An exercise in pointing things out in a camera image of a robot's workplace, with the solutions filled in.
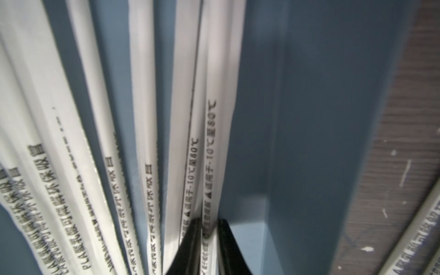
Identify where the blue plastic storage tray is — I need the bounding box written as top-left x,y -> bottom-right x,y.
1,1 -> 416,275

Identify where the pile straw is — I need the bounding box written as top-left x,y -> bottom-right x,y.
200,1 -> 246,275

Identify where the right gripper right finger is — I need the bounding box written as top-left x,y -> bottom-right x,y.
217,219 -> 252,275

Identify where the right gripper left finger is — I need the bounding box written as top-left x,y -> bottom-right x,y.
166,218 -> 202,275

